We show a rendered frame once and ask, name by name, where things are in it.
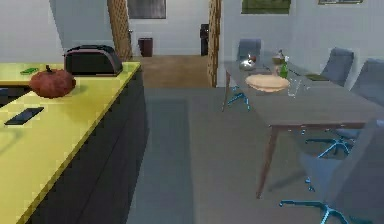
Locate black toaster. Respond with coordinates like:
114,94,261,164
63,44,124,77

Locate black tall box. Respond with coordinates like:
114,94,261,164
200,23,210,57

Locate dark green flat book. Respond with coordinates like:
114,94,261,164
304,73,331,82

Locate clear drinking glass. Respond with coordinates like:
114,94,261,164
287,77,302,98

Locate tan shallow bowl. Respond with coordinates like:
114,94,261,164
245,73,291,93

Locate brown glass jar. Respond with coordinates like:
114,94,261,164
272,49,285,76

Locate grey office chair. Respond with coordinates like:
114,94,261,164
226,38,263,112
320,46,355,88
279,117,384,224
304,57,384,159

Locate red apple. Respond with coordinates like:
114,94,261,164
28,65,77,99

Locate pale framed picture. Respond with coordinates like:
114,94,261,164
317,0,364,6

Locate yellow-topped black kitchen counter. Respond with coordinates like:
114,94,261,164
0,61,150,224

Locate grey dining table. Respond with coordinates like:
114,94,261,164
222,59,384,200

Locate green framed picture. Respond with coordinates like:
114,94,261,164
241,0,292,15

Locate wooden lattice door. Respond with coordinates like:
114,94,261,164
106,0,134,62
206,0,222,88

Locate black phone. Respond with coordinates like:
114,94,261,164
4,106,45,126

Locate grey framed picture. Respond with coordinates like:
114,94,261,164
126,0,167,20

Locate silver kettle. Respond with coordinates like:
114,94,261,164
238,54,258,72

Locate dark red bin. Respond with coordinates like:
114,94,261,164
137,37,154,58

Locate green bottle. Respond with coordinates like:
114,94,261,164
279,56,290,80

